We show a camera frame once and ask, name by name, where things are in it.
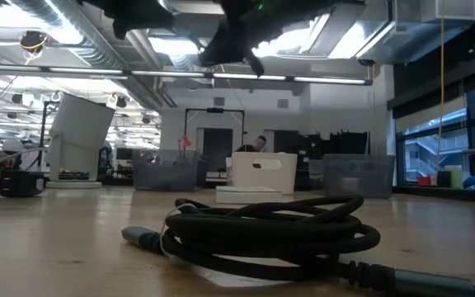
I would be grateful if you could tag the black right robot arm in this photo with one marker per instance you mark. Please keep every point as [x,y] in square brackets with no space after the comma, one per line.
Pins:
[303,16]

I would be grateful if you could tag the square wall air vent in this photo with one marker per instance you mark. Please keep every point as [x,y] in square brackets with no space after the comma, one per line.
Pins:
[219,101]
[283,103]

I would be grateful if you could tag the small red object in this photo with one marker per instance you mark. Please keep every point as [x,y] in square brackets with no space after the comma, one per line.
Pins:
[185,142]

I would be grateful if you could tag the pale green cup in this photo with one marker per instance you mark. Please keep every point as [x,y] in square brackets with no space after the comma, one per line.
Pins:
[456,178]

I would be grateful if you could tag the pale mint cylindrical container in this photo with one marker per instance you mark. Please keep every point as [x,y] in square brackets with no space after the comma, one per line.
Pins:
[78,136]

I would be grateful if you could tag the person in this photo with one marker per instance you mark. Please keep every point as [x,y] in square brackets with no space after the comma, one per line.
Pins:
[259,143]

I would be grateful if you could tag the small red container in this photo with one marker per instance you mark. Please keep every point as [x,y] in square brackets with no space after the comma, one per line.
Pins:
[424,181]

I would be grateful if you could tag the grey translucent plastic bin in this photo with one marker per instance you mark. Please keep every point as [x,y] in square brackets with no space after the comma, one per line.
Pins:
[359,177]
[165,173]

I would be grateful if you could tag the white plastic bin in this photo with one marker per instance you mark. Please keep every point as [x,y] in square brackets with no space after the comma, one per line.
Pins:
[278,173]

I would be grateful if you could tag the black ceiling pendant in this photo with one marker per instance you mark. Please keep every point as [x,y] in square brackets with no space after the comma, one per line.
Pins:
[33,40]

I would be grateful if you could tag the long ceiling light bar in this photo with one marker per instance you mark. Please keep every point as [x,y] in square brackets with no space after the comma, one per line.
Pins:
[245,76]

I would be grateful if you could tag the black dome camera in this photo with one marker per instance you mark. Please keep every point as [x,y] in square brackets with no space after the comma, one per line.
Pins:
[366,62]

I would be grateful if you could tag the white labelled box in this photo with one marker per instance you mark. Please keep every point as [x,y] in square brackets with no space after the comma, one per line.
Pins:
[249,194]

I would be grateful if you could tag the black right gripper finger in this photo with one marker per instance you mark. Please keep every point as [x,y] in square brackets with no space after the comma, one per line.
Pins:
[255,64]
[219,51]

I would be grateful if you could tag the black gantry frame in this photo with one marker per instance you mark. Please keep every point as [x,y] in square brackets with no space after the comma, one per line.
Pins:
[214,110]

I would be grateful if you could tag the white printed paper card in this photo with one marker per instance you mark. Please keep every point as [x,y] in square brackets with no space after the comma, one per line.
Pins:
[237,280]

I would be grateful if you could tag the black cup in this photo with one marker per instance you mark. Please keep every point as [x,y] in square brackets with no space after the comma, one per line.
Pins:
[443,179]

